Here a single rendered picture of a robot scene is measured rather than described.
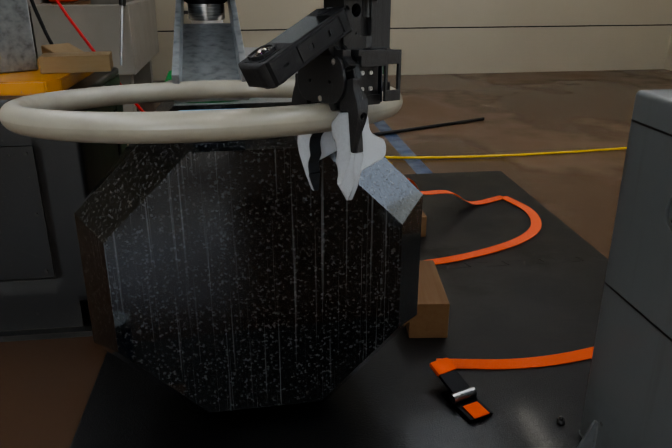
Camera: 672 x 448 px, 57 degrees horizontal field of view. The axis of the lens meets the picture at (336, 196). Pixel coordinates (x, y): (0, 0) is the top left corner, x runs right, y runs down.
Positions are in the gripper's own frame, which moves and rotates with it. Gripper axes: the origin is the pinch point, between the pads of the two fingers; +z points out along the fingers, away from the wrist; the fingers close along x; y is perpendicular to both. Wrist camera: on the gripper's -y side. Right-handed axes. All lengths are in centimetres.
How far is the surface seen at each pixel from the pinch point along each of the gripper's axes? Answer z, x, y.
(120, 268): 34, 75, 7
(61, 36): -10, 387, 105
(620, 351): 50, 1, 84
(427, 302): 63, 62, 94
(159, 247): 29, 71, 14
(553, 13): -34, 321, 605
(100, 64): -5, 144, 34
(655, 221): 19, -4, 80
